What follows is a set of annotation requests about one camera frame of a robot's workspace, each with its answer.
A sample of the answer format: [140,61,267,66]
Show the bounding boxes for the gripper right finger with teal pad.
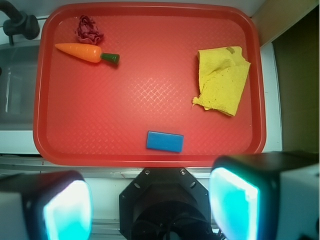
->
[208,151,320,240]

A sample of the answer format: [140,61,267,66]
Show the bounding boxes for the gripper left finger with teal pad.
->
[0,170,93,240]

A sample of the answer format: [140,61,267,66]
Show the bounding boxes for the orange toy carrot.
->
[54,43,120,65]

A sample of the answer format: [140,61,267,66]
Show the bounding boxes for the red plastic tray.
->
[33,2,266,167]

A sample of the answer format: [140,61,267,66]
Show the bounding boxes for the blue rectangular block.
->
[146,131,184,153]

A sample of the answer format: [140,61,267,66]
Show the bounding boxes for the yellow cloth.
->
[192,46,251,117]

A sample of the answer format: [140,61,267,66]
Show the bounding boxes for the brown cardboard panel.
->
[272,6,320,153]

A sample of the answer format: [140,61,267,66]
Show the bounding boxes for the grey sink basin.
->
[0,40,40,131]

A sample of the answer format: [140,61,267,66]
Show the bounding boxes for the crumpled red paper ball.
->
[74,15,104,45]

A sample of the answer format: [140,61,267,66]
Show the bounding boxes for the grey faucet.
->
[0,0,40,46]

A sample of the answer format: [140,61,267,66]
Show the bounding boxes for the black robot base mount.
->
[119,168,215,240]

